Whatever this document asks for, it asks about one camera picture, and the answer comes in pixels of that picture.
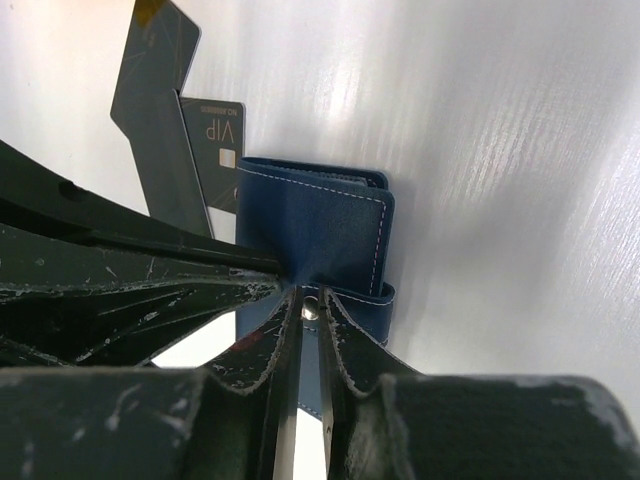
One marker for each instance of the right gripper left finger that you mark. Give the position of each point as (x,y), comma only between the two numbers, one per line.
(248,411)

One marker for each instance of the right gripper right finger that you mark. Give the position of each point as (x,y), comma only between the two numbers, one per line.
(365,434)

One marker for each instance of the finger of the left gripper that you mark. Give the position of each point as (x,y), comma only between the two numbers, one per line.
(39,201)
(109,300)

